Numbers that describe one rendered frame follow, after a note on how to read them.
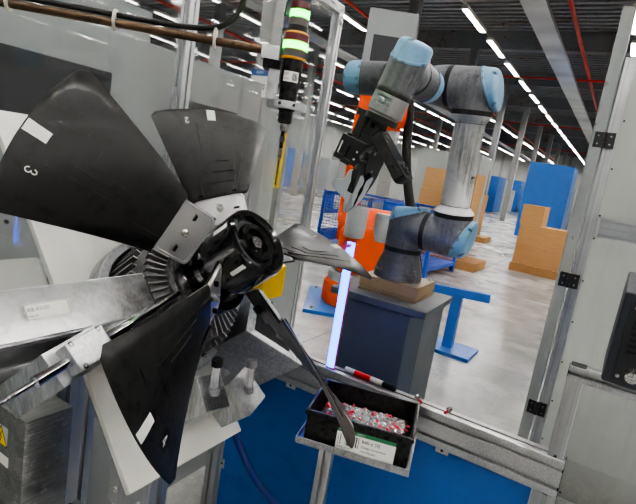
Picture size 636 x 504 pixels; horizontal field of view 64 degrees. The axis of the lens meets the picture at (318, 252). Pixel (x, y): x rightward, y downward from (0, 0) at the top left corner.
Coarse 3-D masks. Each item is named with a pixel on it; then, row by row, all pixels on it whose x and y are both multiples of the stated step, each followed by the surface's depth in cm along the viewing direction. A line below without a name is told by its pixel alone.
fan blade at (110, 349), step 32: (160, 320) 60; (192, 320) 67; (128, 352) 55; (160, 352) 60; (192, 352) 68; (128, 384) 55; (160, 384) 60; (192, 384) 72; (128, 416) 54; (160, 416) 60
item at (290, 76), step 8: (288, 64) 86; (296, 64) 86; (288, 72) 86; (296, 72) 86; (280, 80) 87; (288, 80) 86; (296, 80) 86; (280, 88) 87; (288, 88) 86; (296, 88) 87; (280, 96) 87; (288, 96) 87; (296, 96) 88; (280, 112) 88; (288, 112) 88; (280, 120) 88; (288, 120) 88
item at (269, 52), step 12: (264, 48) 85; (276, 48) 85; (264, 60) 85; (276, 60) 85; (276, 72) 86; (276, 84) 86; (276, 96) 89; (276, 108) 89; (288, 108) 86; (300, 108) 86
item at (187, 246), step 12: (192, 204) 78; (180, 216) 78; (192, 216) 79; (204, 216) 80; (168, 228) 78; (180, 228) 79; (192, 228) 80; (204, 228) 81; (168, 240) 78; (180, 240) 79; (192, 240) 80; (168, 252) 79; (180, 252) 80; (192, 252) 81
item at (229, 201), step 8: (208, 200) 90; (216, 200) 90; (224, 200) 90; (232, 200) 90; (240, 200) 90; (208, 208) 89; (224, 208) 89; (232, 208) 89; (240, 208) 89; (216, 216) 88; (224, 216) 88; (216, 224) 87
